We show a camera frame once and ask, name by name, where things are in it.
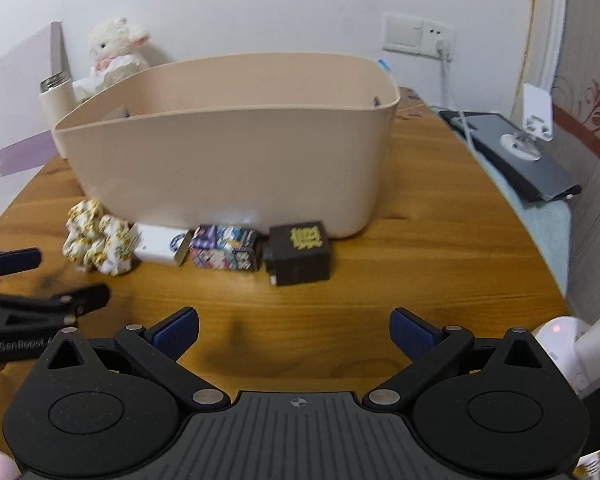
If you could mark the white phone stand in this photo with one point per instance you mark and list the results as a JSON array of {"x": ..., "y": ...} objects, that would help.
[{"x": 536, "y": 125}]

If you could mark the cream thermos bottle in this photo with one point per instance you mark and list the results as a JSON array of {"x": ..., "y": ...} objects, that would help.
[{"x": 57, "y": 99}]

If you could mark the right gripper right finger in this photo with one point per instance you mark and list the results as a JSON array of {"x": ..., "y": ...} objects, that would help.
[{"x": 435, "y": 354}]

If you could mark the blue toy figurine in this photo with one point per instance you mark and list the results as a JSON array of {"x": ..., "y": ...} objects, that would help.
[{"x": 384, "y": 65}]

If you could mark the white plush lamb toy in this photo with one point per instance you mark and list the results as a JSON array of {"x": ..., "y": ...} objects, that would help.
[{"x": 115, "y": 52}]

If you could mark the grey laptop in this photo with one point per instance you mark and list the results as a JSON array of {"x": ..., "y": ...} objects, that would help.
[{"x": 541, "y": 181}]

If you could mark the white lamp base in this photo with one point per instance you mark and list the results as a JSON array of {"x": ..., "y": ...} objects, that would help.
[{"x": 574, "y": 346}]

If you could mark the dark brown cube box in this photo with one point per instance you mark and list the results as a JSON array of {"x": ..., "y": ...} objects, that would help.
[{"x": 297, "y": 253}]

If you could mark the floral fabric scrunchie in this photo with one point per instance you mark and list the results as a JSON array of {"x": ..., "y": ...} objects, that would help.
[{"x": 97, "y": 241}]

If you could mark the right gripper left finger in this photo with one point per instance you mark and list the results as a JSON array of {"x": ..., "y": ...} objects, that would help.
[{"x": 154, "y": 353}]

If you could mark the white wall switch socket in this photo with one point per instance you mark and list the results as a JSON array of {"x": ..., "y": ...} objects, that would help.
[{"x": 417, "y": 36}]

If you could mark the small white box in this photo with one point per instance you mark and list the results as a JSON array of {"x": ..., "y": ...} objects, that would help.
[{"x": 159, "y": 244}]

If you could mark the lilac headboard panel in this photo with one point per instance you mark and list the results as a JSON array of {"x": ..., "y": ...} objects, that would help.
[{"x": 26, "y": 144}]

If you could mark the purple cartoon card box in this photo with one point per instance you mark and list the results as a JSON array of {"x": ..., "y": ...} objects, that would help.
[{"x": 225, "y": 247}]

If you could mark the beige plastic storage basket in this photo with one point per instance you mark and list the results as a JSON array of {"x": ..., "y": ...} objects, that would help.
[{"x": 256, "y": 139}]

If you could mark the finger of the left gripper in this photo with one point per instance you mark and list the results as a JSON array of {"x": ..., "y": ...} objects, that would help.
[
  {"x": 19, "y": 261},
  {"x": 77, "y": 302}
]

